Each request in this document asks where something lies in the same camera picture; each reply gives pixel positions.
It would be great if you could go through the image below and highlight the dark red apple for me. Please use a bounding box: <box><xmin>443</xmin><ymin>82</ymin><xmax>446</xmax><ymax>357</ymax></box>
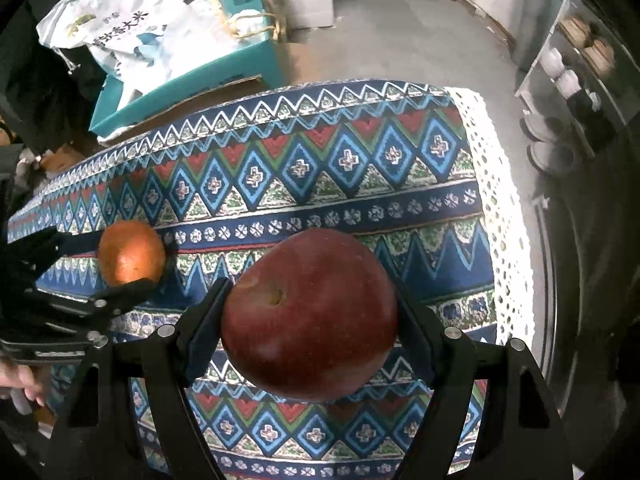
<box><xmin>220</xmin><ymin>227</ymin><xmax>401</xmax><ymax>403</ymax></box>

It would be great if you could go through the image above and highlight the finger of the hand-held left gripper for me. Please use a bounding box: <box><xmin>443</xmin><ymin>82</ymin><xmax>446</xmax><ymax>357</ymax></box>
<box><xmin>34</xmin><ymin>278</ymin><xmax>157</xmax><ymax>322</ymax></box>
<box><xmin>7</xmin><ymin>226</ymin><xmax>104</xmax><ymax>274</ymax></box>

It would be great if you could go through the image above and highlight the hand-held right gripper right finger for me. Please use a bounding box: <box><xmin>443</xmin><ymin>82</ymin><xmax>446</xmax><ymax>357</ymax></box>
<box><xmin>394</xmin><ymin>291</ymin><xmax>577</xmax><ymax>480</ymax></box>

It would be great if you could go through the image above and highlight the person's left hand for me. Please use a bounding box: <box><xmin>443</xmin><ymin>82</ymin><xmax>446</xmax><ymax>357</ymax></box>
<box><xmin>0</xmin><ymin>360</ymin><xmax>47</xmax><ymax>413</ymax></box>

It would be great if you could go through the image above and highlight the white cup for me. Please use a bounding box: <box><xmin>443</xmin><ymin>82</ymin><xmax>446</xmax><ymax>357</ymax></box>
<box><xmin>556</xmin><ymin>70</ymin><xmax>584</xmax><ymax>99</ymax></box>
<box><xmin>541</xmin><ymin>47</ymin><xmax>567</xmax><ymax>77</ymax></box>

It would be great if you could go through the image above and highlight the small orange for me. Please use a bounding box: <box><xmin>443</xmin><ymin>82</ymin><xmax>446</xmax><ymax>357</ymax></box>
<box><xmin>97</xmin><ymin>221</ymin><xmax>167</xmax><ymax>288</ymax></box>

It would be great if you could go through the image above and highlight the white rice sack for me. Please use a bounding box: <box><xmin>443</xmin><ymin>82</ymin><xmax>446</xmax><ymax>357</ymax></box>
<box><xmin>37</xmin><ymin>0</ymin><xmax>236</xmax><ymax>106</ymax></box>

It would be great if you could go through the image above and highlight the teal box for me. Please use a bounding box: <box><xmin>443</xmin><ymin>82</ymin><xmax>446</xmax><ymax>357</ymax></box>
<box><xmin>90</xmin><ymin>0</ymin><xmax>286</xmax><ymax>147</ymax></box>

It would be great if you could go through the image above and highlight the blue patterned tablecloth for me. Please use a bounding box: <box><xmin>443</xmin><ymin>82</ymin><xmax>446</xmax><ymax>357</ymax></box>
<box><xmin>7</xmin><ymin>79</ymin><xmax>536</xmax><ymax>478</ymax></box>

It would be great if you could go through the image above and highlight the grey shelf unit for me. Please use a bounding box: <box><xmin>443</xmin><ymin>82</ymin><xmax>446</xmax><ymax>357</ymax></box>
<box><xmin>515</xmin><ymin>0</ymin><xmax>640</xmax><ymax>183</ymax></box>

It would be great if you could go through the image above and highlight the brown cardboard piece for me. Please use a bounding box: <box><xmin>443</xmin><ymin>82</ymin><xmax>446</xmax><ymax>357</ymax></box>
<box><xmin>40</xmin><ymin>144</ymin><xmax>87</xmax><ymax>172</ymax></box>

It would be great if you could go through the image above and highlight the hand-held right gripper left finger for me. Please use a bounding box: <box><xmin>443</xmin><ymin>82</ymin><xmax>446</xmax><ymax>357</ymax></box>
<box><xmin>44</xmin><ymin>277</ymin><xmax>236</xmax><ymax>480</ymax></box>

